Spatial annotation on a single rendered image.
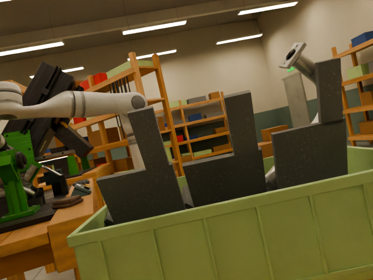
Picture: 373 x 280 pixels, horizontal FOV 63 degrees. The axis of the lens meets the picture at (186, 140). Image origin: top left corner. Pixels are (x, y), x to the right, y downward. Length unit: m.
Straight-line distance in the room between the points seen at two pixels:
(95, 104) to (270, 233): 0.76
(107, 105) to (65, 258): 0.51
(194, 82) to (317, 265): 10.48
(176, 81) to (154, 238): 10.40
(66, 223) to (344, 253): 0.77
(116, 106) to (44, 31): 8.29
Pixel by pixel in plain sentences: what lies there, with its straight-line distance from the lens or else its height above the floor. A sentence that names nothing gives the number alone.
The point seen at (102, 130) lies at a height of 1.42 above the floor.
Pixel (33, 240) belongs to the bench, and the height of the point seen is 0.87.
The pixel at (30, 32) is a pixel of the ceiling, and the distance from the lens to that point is 9.45.
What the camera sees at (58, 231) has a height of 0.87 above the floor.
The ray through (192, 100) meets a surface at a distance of 10.22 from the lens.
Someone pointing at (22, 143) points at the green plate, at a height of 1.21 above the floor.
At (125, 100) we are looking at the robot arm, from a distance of 1.13.
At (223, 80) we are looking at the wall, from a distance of 11.16.
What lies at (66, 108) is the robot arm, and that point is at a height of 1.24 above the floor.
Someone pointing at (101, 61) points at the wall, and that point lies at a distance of 11.01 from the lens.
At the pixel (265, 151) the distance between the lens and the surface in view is 7.27.
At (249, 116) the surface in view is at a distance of 0.53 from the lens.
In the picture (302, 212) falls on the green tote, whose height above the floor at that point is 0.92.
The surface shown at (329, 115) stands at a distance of 0.66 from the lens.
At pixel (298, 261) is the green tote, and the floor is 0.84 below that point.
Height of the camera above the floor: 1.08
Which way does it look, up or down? 1 degrees down
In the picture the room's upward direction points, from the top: 13 degrees counter-clockwise
